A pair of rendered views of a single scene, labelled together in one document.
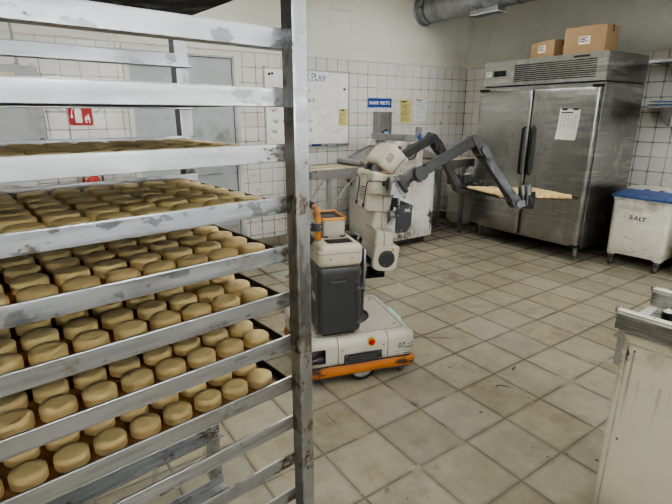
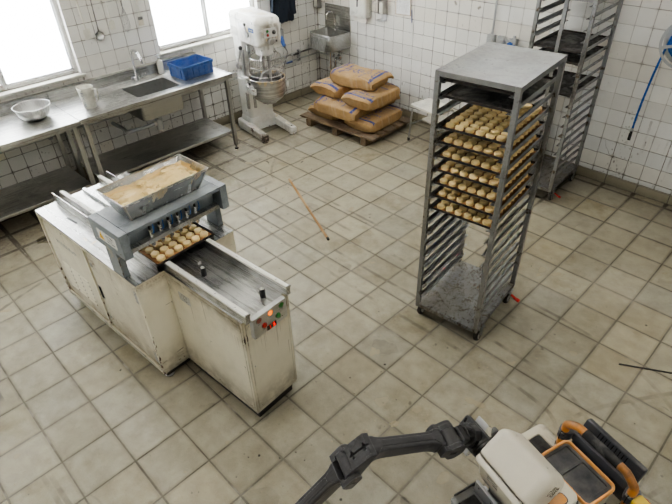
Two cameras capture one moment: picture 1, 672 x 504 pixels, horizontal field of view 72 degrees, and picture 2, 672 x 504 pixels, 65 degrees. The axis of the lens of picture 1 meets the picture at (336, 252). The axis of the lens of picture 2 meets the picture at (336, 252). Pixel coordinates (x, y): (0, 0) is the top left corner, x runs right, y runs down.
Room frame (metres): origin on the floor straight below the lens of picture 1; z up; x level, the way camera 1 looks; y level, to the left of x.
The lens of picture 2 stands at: (3.50, -0.97, 2.74)
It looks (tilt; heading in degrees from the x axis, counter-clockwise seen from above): 37 degrees down; 171
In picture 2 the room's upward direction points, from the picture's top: 2 degrees counter-clockwise
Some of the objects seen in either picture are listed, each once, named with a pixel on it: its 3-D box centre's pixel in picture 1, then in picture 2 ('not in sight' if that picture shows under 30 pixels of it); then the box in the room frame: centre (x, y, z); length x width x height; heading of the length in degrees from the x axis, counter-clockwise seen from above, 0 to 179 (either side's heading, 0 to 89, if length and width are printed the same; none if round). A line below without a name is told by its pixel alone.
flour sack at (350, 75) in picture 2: not in sight; (359, 77); (-2.68, 0.41, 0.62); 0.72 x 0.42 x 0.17; 41
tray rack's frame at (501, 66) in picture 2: not in sight; (481, 201); (0.78, 0.45, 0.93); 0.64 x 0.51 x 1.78; 131
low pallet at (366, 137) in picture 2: not in sight; (355, 120); (-2.71, 0.37, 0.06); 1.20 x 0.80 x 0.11; 37
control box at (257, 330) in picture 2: (636, 335); (268, 317); (1.40, -1.00, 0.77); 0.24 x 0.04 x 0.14; 128
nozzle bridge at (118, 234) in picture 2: not in sight; (165, 223); (0.72, -1.54, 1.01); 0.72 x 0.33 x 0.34; 128
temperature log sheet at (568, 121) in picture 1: (567, 124); not in sight; (4.79, -2.31, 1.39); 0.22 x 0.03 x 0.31; 34
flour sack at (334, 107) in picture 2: not in sight; (343, 105); (-2.59, 0.19, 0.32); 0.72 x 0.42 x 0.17; 39
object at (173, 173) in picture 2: not in sight; (155, 184); (0.72, -1.54, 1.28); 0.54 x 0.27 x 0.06; 128
